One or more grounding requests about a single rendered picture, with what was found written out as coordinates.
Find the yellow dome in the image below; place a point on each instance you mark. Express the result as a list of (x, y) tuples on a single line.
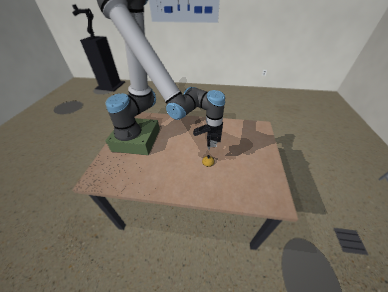
[(208, 160)]

